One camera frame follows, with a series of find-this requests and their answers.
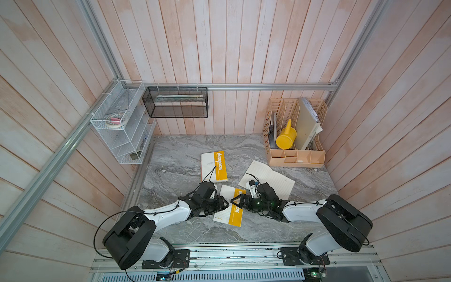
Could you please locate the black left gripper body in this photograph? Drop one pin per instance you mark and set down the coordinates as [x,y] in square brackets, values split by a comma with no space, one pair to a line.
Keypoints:
[207,205]

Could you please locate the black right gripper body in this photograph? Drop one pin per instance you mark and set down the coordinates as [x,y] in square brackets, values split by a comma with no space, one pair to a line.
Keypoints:
[258,205]

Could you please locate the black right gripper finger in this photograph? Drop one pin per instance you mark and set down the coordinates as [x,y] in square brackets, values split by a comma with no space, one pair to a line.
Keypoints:
[246,196]
[240,203]

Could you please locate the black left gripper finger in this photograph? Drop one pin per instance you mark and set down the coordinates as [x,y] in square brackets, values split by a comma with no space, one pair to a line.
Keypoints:
[217,207]
[219,200]

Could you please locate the white orange Notebook notebook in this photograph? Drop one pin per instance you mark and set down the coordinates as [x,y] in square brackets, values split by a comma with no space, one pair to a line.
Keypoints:
[213,167]
[231,215]

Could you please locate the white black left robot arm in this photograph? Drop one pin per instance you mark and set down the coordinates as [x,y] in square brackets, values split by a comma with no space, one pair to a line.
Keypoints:
[130,239]

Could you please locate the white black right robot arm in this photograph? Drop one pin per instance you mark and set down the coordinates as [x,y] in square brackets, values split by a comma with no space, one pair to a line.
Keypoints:
[345,226]

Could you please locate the yellow plastic watering can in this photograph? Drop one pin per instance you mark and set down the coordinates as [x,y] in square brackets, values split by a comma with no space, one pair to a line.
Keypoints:
[286,138]

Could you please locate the grey book in organizer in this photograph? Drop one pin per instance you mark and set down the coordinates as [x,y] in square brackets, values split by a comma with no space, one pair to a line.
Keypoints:
[272,132]

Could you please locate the beige folder in organizer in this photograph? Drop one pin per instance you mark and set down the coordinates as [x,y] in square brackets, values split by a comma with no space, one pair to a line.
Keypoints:
[308,124]

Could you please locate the beige plastic desk organizer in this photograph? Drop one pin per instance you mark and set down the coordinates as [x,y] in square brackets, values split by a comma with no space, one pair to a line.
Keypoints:
[314,155]

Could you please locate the tape roll on shelf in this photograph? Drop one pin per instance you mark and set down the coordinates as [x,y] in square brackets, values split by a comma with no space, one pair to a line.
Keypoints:
[116,120]

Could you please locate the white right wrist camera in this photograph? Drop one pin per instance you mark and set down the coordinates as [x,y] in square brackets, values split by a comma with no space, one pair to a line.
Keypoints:
[252,187]

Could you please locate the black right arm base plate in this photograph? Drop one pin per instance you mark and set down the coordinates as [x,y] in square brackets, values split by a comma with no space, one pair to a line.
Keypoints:
[299,256]

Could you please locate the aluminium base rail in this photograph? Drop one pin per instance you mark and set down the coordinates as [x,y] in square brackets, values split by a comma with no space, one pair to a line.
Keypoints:
[246,262]

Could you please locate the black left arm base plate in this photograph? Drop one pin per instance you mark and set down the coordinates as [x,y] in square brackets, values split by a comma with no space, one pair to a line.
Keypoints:
[176,259]

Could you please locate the black mesh wall basket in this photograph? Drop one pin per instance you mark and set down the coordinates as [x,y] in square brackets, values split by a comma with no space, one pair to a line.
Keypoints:
[176,102]

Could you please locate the white wire mesh shelf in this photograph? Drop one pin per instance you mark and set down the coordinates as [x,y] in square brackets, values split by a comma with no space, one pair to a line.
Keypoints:
[130,143]

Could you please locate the horizontal aluminium wall rail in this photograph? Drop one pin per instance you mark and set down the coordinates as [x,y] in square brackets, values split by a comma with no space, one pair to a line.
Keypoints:
[321,86]

